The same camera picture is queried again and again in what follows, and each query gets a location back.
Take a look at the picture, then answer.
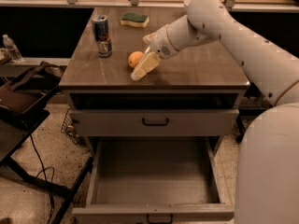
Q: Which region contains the grey drawer cabinet table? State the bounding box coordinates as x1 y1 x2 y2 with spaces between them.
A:
58 7 251 224

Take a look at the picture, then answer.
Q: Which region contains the closed grey upper drawer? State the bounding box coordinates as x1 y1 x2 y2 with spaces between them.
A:
70 109 239 137

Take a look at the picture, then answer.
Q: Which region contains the green yellow sponge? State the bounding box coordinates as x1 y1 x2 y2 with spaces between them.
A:
121 13 150 28

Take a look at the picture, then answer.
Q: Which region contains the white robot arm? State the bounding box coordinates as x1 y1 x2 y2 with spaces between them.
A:
131 0 299 224

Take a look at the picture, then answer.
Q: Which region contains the black floor cable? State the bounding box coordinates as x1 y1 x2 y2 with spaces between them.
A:
28 133 56 224

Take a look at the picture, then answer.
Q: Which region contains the blue silver drink can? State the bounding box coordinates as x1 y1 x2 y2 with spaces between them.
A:
92 15 112 58

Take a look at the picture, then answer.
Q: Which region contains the wire basket on floor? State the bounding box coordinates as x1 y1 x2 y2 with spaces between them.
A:
61 110 85 146

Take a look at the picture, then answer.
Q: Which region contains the open grey bottom drawer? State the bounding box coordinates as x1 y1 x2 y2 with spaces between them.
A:
73 138 234 224

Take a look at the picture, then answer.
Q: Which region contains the clear plastic water bottle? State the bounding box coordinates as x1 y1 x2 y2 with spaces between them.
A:
3 35 23 63

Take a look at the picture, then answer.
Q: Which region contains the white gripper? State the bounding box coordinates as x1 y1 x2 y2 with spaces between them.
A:
131 25 178 81

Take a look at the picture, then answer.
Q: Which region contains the orange fruit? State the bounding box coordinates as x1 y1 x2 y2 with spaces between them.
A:
128 51 143 68

